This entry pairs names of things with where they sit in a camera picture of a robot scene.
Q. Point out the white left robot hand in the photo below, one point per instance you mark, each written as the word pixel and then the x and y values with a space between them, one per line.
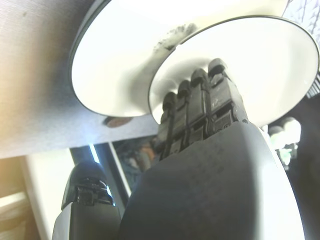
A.
pixel 212 187

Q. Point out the robot column with light strip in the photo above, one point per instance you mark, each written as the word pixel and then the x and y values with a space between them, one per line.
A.
pixel 105 155

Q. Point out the brown round disc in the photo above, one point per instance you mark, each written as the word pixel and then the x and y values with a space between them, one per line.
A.
pixel 118 122

